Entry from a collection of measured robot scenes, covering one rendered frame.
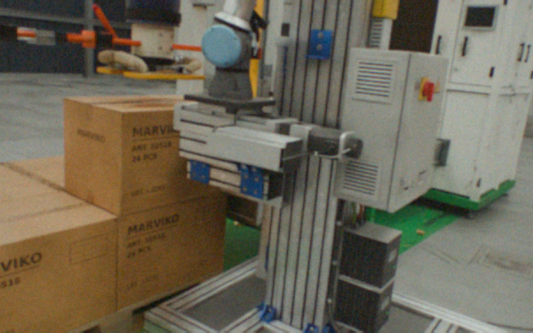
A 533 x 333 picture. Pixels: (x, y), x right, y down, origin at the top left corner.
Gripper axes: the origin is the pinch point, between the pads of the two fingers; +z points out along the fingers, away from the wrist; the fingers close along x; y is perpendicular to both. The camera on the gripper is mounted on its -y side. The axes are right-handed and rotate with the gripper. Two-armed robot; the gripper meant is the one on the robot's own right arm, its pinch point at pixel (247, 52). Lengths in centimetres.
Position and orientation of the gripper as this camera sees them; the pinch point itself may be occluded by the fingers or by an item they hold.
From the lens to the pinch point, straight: 214.0
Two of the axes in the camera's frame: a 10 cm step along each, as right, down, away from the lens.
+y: -6.4, 1.2, -7.6
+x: 7.6, 2.2, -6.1
